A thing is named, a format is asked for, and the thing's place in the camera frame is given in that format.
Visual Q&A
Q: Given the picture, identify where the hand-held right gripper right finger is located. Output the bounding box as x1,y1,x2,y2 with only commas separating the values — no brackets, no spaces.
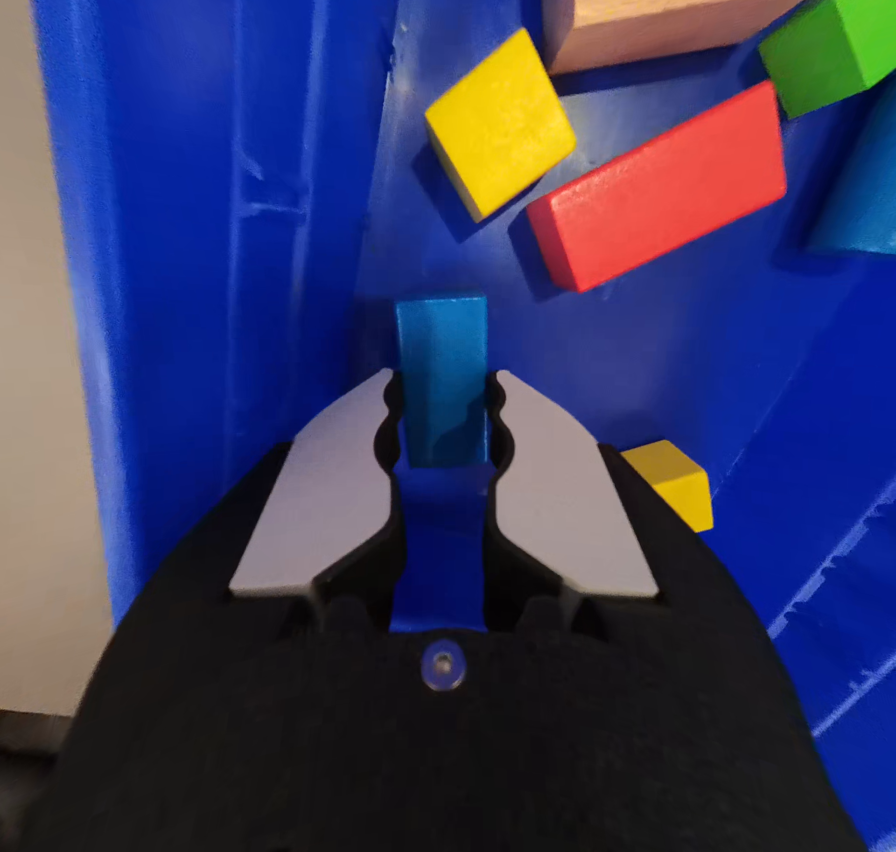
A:
483,370,659,601

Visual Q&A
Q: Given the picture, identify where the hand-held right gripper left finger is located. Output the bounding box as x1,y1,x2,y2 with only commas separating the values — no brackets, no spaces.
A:
229,370,407,601

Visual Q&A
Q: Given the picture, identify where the red wooden block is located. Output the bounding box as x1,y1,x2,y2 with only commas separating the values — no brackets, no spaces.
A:
525,80,789,294

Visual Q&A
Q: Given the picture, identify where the blue plastic bin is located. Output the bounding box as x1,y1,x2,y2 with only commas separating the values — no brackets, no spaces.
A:
21,0,896,852

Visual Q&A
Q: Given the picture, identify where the blue wooden cylinder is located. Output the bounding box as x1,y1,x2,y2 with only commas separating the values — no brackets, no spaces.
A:
805,97,896,258

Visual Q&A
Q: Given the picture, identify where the natural wooden block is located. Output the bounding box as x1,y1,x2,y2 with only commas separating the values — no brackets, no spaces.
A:
539,0,838,76

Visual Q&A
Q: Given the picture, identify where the green wooden cube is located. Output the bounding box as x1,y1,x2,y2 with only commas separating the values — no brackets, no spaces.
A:
758,0,896,122

